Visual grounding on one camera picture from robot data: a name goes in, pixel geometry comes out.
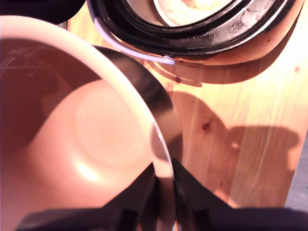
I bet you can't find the large black rice cooker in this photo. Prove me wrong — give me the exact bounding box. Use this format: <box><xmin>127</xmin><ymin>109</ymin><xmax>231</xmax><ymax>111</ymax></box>
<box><xmin>87</xmin><ymin>0</ymin><xmax>305</xmax><ymax>66</ymax></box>

